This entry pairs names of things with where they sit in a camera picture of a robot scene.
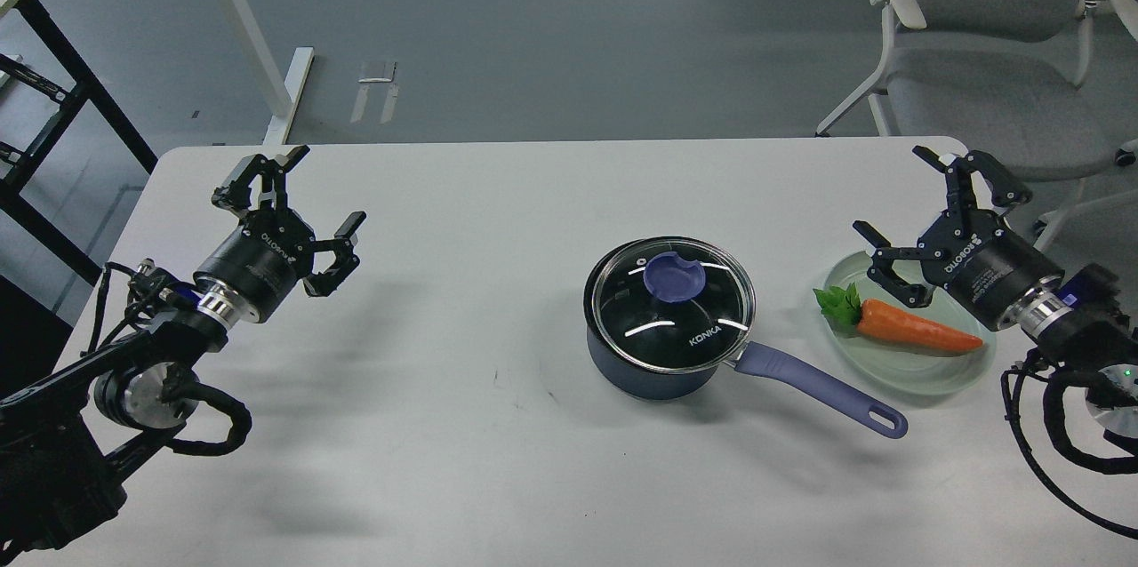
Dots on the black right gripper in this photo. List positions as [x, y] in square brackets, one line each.
[969, 250]

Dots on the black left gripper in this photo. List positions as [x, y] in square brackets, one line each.
[272, 248]

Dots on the glass pot lid blue knob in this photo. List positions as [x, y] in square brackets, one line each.
[670, 304]

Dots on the dark blue saucepan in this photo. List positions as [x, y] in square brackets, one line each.
[758, 360]

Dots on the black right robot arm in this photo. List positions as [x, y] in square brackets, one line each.
[1080, 338]

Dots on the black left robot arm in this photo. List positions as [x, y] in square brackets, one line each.
[72, 439]

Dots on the orange toy carrot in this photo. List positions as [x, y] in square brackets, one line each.
[875, 318]

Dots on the pale green plate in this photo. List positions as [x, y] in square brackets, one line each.
[912, 369]

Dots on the grey office chair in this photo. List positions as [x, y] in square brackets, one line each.
[1000, 76]

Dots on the black metal rack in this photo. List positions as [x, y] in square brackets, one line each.
[68, 102]

